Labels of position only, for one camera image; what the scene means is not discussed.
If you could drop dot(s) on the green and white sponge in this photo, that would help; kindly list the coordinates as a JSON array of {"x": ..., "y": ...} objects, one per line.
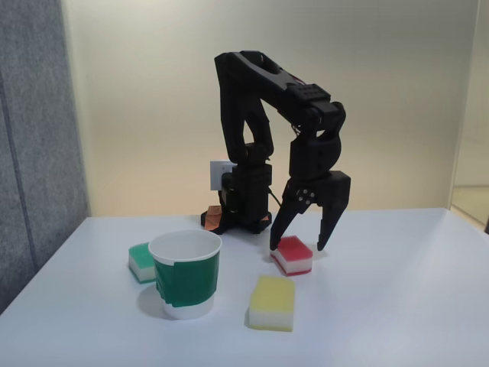
[{"x": 139, "y": 264}]

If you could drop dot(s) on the orange tape piece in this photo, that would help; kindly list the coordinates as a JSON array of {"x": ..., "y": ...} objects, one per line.
[
  {"x": 212, "y": 218},
  {"x": 265, "y": 219}
]

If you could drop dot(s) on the white cup with green tape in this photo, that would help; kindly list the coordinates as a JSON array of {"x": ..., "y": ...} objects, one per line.
[{"x": 187, "y": 283}]

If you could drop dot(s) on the red and white sponge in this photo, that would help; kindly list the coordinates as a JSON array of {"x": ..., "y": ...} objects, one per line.
[{"x": 296, "y": 254}]

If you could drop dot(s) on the grey fabric partition panel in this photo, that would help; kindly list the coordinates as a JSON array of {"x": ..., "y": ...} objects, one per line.
[{"x": 34, "y": 153}]

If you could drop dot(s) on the yellow and white sponge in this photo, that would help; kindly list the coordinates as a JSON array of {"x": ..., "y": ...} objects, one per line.
[{"x": 272, "y": 302}]

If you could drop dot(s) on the white wall box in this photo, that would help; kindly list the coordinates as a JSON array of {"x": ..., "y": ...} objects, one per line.
[{"x": 218, "y": 174}]

